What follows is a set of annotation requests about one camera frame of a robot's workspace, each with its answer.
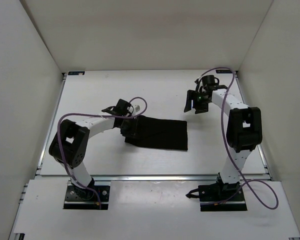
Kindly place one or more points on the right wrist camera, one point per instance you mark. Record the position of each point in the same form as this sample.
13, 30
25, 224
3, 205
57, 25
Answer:
208, 80

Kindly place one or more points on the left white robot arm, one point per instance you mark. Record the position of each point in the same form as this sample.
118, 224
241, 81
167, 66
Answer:
70, 142

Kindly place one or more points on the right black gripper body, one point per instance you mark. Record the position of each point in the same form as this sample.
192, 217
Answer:
199, 97

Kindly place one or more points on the blue label sticker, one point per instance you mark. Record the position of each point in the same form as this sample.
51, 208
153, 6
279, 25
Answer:
75, 73
223, 71

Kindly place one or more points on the left blue label sticker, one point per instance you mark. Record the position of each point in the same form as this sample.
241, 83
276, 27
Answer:
75, 73

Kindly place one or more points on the black skirt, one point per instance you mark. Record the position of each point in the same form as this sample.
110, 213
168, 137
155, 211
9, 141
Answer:
162, 134

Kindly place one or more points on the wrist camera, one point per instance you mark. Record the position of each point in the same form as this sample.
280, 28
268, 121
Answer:
125, 108
208, 80

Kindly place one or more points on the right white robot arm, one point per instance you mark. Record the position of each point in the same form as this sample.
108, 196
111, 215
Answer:
242, 134

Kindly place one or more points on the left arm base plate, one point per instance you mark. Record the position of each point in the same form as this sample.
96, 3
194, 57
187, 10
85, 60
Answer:
83, 199

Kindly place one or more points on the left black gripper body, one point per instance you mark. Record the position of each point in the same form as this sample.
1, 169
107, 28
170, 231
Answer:
119, 125

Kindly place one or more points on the right blue label sticker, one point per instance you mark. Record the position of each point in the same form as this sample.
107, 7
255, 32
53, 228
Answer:
223, 71

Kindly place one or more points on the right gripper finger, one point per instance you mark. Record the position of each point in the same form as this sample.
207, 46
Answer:
189, 100
201, 106

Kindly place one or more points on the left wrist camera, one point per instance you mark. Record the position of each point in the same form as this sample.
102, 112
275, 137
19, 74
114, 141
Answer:
125, 108

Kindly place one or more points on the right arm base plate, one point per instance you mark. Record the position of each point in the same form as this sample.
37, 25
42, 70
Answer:
213, 200

